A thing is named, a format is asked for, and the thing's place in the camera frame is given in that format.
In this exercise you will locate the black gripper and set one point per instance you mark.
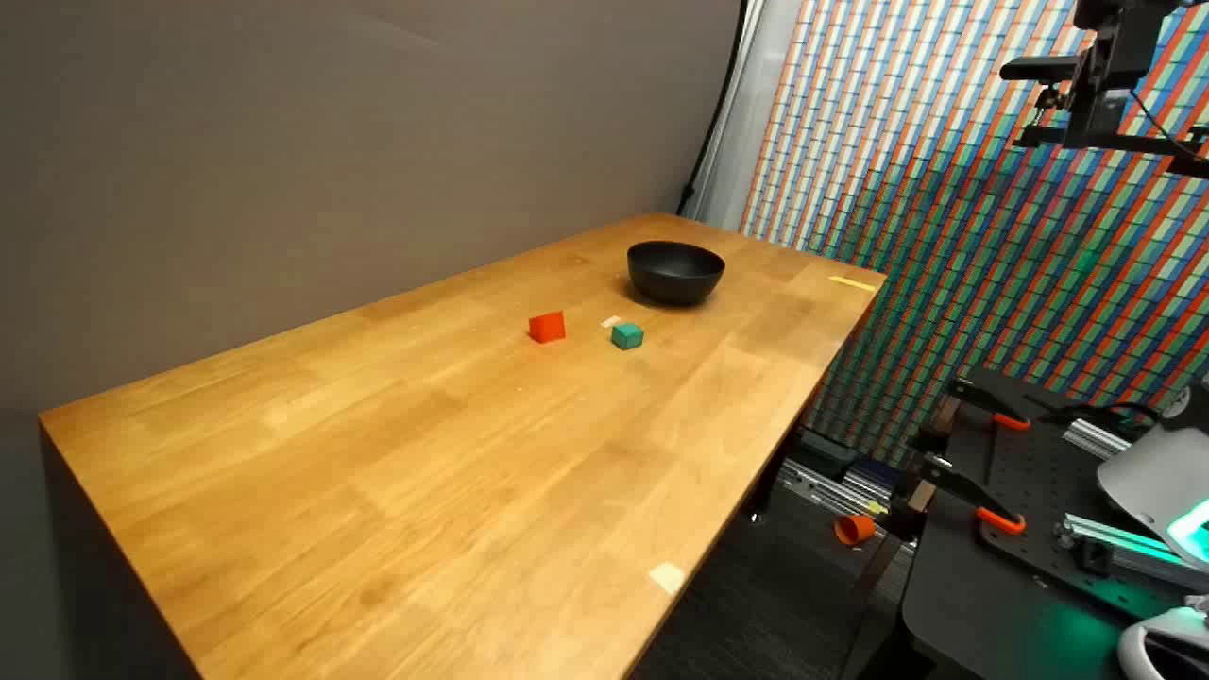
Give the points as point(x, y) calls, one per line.
point(1125, 77)

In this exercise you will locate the white tape patch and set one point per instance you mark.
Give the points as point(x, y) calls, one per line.
point(666, 580)

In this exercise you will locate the orange block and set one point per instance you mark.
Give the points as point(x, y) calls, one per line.
point(546, 325)

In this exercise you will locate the black bar-shaped camera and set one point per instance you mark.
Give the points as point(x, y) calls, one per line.
point(1042, 70)

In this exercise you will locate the orange clamp knob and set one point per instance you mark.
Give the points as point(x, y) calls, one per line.
point(857, 527)

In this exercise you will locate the black bowl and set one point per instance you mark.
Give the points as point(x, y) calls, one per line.
point(678, 269)

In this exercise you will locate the aluminium extrusion rail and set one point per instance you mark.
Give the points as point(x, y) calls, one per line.
point(1097, 437)
point(1135, 544)

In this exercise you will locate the multicolour checkered backdrop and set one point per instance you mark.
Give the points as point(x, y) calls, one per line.
point(983, 249)

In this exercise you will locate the small white tape piece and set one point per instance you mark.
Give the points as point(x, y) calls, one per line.
point(610, 323)

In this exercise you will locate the black perforated breadboard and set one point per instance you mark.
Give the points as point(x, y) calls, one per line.
point(995, 590)

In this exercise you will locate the green block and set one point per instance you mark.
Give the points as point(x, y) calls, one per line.
point(629, 335)

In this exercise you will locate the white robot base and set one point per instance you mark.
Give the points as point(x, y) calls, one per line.
point(1158, 483)

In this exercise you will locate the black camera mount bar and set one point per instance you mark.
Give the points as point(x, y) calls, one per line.
point(1176, 148)

